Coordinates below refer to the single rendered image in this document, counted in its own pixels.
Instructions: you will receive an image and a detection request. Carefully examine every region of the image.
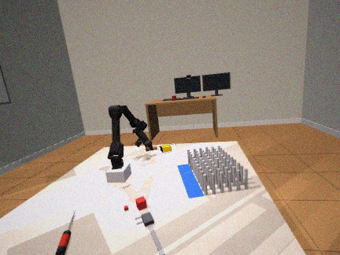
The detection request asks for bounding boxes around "red and black screwdriver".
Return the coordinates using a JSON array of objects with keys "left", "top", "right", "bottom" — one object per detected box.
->
[{"left": 55, "top": 211, "right": 75, "bottom": 255}]

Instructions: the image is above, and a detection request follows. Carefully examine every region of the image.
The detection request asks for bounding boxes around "red cube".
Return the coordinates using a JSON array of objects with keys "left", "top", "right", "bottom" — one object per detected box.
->
[{"left": 135, "top": 196, "right": 147, "bottom": 210}]

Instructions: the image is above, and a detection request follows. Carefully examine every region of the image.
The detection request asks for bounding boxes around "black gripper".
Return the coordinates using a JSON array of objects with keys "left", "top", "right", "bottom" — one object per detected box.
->
[{"left": 138, "top": 132, "right": 153, "bottom": 150}]

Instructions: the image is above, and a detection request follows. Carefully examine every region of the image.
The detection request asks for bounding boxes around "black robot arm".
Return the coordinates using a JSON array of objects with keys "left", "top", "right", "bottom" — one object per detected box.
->
[{"left": 108, "top": 105, "right": 147, "bottom": 169}]

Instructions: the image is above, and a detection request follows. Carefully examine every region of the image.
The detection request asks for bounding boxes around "blue flat strip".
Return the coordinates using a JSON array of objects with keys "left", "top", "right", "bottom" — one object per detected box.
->
[{"left": 177, "top": 164, "right": 204, "bottom": 198}]

